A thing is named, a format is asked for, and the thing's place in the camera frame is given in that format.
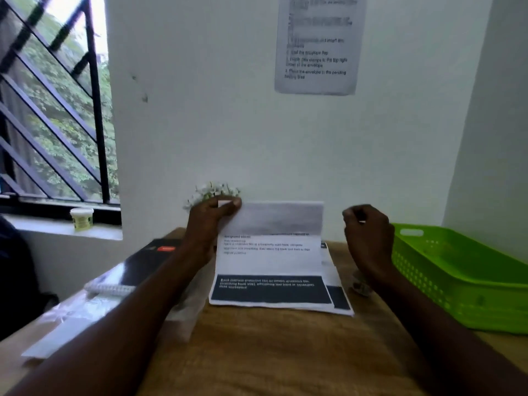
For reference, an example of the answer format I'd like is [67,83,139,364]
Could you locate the person's right hand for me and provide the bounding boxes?
[342,204,397,284]

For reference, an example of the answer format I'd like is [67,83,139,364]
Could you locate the clear plastic sleeve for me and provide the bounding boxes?
[20,259,213,359]

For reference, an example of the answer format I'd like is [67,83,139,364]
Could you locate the white flower plant in pot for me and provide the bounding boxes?
[183,181,241,211]

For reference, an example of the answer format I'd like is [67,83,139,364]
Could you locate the printed sheet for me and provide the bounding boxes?
[210,241,355,317]
[208,200,333,306]

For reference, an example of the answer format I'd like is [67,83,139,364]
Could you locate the green plastic basket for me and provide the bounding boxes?
[389,223,528,336]

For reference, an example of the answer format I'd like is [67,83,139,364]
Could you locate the person's left hand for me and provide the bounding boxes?
[181,195,243,262]

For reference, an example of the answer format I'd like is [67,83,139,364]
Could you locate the person's left forearm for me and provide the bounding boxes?
[8,243,215,396]

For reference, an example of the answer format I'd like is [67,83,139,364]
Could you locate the small cream jar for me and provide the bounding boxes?
[69,207,95,232]

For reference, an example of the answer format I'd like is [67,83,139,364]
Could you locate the white window sill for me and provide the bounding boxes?
[0,213,124,242]

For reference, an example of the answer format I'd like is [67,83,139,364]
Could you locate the black spiral notebook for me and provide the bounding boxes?
[84,238,184,298]

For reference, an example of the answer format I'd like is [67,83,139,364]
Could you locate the black backpack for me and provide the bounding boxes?
[0,216,58,341]

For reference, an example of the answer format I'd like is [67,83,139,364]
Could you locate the paper notice sheet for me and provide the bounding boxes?
[274,0,368,96]

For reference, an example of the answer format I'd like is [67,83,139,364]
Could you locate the black window grille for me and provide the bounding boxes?
[0,0,123,226]

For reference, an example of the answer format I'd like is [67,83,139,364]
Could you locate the person's right forearm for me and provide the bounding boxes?
[367,267,528,396]

